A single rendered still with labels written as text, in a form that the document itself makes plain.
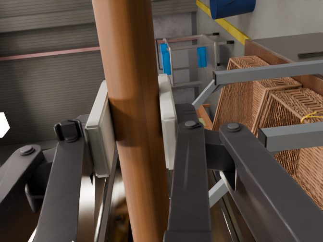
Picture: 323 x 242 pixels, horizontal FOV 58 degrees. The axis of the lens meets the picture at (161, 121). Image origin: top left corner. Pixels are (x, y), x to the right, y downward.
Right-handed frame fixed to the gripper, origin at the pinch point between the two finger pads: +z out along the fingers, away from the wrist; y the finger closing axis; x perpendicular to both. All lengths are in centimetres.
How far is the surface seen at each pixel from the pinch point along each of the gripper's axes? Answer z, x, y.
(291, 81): 98, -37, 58
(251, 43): 156, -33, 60
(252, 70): 85, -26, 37
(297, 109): 69, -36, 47
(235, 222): 71, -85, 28
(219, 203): 81, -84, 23
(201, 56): 461, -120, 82
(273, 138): 37, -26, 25
